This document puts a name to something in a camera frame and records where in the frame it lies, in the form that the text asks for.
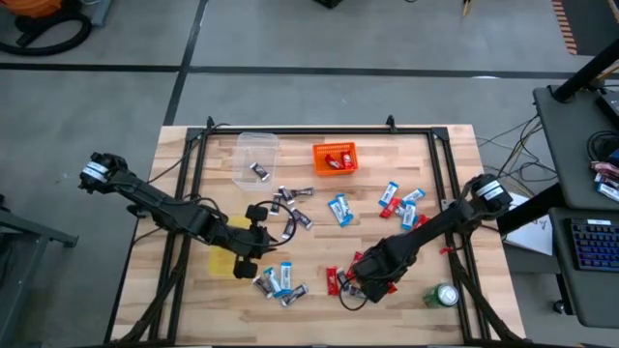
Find black mat orange stripe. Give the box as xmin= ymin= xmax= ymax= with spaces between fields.
xmin=550 ymin=0 xmax=619 ymax=57

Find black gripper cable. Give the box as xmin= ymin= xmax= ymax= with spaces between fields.
xmin=251 ymin=199 xmax=298 ymax=248
xmin=338 ymin=277 xmax=368 ymax=312

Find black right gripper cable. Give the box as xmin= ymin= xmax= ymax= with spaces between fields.
xmin=338 ymin=277 xmax=368 ymax=312

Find blue white Hershey's candy bar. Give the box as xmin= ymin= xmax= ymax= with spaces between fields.
xmin=377 ymin=181 xmax=400 ymax=208
xmin=263 ymin=267 xmax=284 ymax=297
xmin=401 ymin=200 xmax=418 ymax=231
xmin=280 ymin=261 xmax=293 ymax=297
xmin=335 ymin=193 xmax=355 ymax=223
xmin=401 ymin=188 xmax=427 ymax=205
xmin=327 ymin=198 xmax=350 ymax=228

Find clear plastic bin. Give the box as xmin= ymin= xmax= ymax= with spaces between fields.
xmin=231 ymin=131 xmax=280 ymax=192

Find black floor cable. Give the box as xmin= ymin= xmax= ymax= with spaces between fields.
xmin=476 ymin=113 xmax=560 ymax=183

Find green soda can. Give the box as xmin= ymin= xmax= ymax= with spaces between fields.
xmin=423 ymin=282 xmax=460 ymax=309

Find grey side desk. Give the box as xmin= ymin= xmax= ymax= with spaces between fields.
xmin=548 ymin=207 xmax=619 ymax=330
xmin=533 ymin=84 xmax=619 ymax=212

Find grey metal stand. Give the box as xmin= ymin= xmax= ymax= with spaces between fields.
xmin=0 ymin=192 xmax=79 ymax=334

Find black vacuum hose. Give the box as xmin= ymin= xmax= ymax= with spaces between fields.
xmin=0 ymin=12 xmax=93 ymax=57

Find black coiled cable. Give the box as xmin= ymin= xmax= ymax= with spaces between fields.
xmin=587 ymin=130 xmax=619 ymax=163

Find white paper sheet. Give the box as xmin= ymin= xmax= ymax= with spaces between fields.
xmin=505 ymin=192 xmax=555 ymax=256

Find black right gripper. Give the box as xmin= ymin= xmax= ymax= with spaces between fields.
xmin=354 ymin=242 xmax=407 ymax=305

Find black support beam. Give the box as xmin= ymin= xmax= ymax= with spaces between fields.
xmin=497 ymin=183 xmax=567 ymax=234

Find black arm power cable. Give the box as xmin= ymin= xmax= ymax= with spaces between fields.
xmin=144 ymin=123 xmax=232 ymax=186

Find black keyboard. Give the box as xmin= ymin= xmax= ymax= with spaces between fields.
xmin=570 ymin=217 xmax=619 ymax=273

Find spare candy packets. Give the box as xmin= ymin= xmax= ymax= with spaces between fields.
xmin=589 ymin=160 xmax=619 ymax=202

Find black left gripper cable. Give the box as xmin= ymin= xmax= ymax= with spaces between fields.
xmin=251 ymin=199 xmax=298 ymax=248

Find yellow translucent plastic bin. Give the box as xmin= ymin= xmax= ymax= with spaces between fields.
xmin=208 ymin=215 xmax=253 ymax=278

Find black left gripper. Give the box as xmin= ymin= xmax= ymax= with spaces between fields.
xmin=211 ymin=203 xmax=280 ymax=280

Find black aluminium rig frame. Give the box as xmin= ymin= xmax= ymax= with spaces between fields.
xmin=108 ymin=114 xmax=528 ymax=348

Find black diagonal post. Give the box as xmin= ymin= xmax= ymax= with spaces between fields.
xmin=550 ymin=38 xmax=619 ymax=103

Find orange plastic basket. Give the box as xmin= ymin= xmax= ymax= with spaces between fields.
xmin=311 ymin=141 xmax=360 ymax=177

